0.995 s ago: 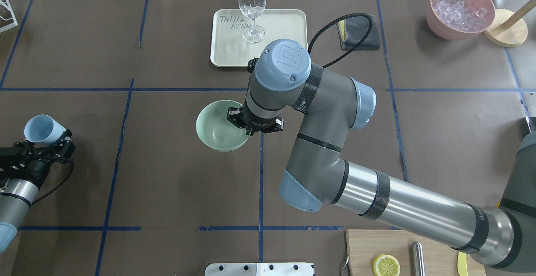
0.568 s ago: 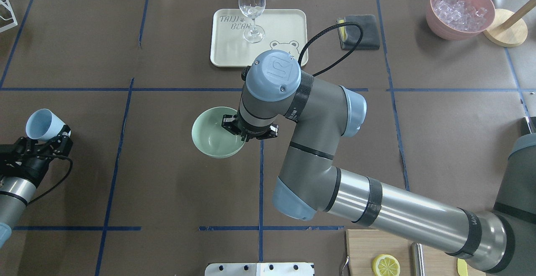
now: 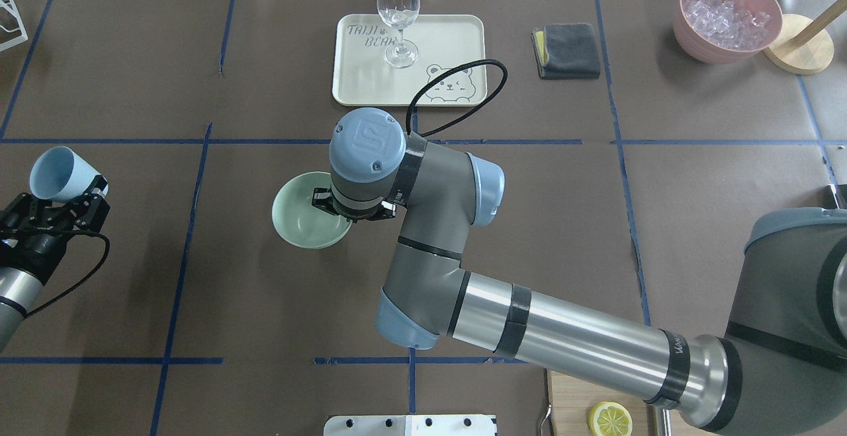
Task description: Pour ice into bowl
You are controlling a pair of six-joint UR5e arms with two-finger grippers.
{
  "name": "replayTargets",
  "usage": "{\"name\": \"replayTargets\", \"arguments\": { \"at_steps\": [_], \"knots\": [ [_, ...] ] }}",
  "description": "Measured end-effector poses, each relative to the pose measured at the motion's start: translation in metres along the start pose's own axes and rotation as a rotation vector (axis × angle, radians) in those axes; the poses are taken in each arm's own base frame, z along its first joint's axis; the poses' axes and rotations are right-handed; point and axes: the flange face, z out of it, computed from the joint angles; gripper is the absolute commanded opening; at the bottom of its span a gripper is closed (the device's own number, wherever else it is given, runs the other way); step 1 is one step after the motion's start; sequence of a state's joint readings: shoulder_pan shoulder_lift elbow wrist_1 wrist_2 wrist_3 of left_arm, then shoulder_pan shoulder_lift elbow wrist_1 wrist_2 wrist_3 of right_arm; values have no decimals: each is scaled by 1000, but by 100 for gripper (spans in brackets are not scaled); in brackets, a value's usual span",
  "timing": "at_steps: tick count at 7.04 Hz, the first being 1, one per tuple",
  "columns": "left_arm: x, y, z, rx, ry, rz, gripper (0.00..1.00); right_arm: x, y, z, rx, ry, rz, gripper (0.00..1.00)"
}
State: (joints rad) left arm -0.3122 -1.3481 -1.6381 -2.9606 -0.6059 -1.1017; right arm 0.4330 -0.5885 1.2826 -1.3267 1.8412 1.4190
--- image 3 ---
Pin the pink bowl of ice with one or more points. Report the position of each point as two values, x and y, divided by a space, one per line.
726 31

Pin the light blue plastic cup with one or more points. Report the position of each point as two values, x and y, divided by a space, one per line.
60 175

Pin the grey folded cloth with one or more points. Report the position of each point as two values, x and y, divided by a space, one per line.
566 51

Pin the clear wine glass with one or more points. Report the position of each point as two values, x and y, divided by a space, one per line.
399 15

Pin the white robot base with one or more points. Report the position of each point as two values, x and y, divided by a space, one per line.
413 424

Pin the white cup rack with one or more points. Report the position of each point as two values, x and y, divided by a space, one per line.
13 30

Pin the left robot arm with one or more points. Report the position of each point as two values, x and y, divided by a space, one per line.
19 291

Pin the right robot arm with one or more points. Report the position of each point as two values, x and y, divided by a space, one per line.
552 257

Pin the half lemon slice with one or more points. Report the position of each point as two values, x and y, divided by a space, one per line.
609 418

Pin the wooden stand with carton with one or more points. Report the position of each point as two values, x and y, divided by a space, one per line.
804 47

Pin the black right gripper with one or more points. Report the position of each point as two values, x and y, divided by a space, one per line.
322 199

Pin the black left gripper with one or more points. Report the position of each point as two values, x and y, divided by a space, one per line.
40 248

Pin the green ceramic bowl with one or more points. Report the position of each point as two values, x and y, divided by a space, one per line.
301 224

